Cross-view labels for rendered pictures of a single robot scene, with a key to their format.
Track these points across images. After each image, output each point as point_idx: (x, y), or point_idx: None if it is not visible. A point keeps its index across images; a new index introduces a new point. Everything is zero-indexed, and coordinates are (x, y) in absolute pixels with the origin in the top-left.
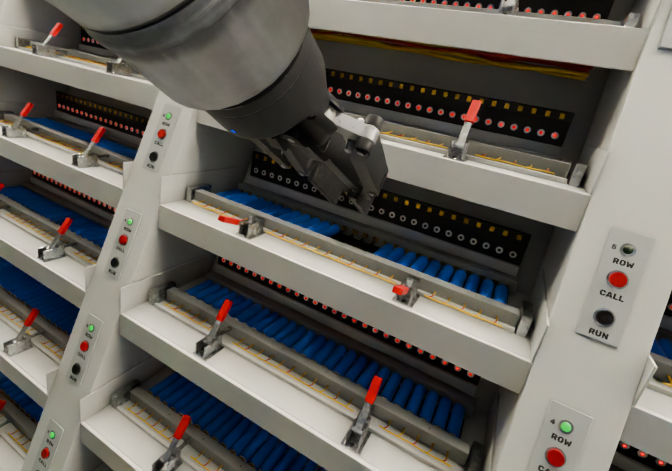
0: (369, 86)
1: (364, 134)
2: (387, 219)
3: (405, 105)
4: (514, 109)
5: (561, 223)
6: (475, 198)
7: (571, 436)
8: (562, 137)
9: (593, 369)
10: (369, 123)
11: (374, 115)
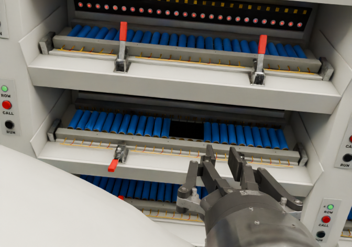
0: (158, 2)
1: (296, 218)
2: (198, 101)
3: (191, 15)
4: (273, 10)
5: (323, 111)
6: (273, 106)
7: (332, 209)
8: (304, 25)
9: (342, 180)
10: (298, 211)
11: (300, 205)
